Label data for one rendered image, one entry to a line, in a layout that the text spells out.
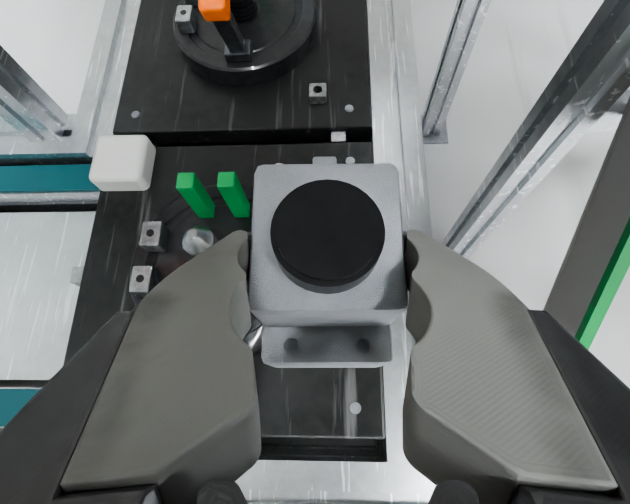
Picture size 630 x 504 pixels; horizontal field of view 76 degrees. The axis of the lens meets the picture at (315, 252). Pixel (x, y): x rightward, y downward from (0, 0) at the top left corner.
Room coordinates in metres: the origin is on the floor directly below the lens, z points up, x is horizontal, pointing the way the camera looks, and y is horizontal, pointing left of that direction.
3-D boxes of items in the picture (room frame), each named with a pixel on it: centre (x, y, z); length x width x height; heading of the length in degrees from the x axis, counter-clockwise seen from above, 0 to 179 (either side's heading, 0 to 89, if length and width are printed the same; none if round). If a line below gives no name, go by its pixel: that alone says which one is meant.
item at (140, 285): (0.10, 0.13, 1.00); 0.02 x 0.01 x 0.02; 171
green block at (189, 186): (0.15, 0.08, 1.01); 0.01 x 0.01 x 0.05; 81
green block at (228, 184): (0.15, 0.05, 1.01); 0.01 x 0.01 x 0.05; 81
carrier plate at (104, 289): (0.11, 0.07, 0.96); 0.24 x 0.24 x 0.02; 81
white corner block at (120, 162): (0.22, 0.15, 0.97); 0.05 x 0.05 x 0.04; 81
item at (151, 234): (0.13, 0.12, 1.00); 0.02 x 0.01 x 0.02; 171
